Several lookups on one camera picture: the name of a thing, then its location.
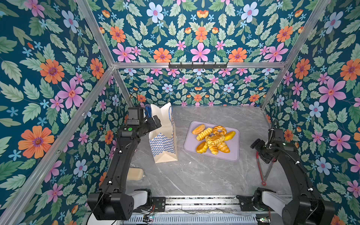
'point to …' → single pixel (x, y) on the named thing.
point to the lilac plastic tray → (191, 143)
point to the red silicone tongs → (264, 183)
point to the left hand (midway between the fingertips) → (155, 119)
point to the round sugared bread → (198, 129)
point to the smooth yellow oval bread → (229, 135)
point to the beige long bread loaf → (135, 174)
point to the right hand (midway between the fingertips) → (254, 148)
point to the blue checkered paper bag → (163, 140)
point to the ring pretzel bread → (219, 130)
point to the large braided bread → (214, 139)
